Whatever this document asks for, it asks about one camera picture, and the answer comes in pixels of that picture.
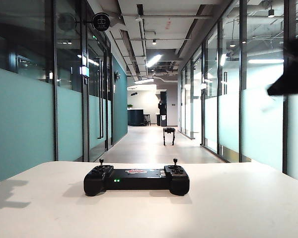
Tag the black remote control with joysticks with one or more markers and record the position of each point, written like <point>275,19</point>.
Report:
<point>139,179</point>

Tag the black quadruped robot dog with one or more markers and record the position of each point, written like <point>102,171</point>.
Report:
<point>168,130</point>

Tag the lit door sign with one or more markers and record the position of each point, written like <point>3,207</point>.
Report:
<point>84,71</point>

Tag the black hanging spotlight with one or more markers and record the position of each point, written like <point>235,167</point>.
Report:
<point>271,12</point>

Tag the tall black cabinet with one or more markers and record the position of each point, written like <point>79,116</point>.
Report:
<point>163,109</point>

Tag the long linear ceiling light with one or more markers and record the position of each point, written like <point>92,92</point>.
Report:
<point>144,81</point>
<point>154,60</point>

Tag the small ceiling spotlight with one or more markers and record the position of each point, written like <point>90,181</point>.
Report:
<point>154,42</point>

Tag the dark bar stool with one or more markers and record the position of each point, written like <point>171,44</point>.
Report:
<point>147,119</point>

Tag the dark bar counter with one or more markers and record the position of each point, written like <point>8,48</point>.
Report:
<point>135,117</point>

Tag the small green potted plant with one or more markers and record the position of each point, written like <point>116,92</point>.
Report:
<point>130,106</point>

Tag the round black hanging sign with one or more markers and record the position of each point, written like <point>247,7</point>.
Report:
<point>101,21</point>

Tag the small lit wall sign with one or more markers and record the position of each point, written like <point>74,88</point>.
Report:
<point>203,86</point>

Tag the black wall ornament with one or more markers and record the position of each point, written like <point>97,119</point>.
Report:
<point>117,76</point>

